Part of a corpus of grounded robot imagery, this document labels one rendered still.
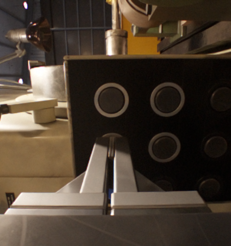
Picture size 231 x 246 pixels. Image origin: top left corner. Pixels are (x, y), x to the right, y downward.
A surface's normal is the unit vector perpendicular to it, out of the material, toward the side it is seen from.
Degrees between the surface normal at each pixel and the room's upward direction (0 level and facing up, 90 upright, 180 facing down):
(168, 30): 90
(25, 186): 90
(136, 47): 90
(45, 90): 51
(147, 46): 90
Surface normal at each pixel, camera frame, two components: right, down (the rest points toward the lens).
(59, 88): -0.47, 0.23
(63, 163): 0.00, 0.25
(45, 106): 0.82, 0.14
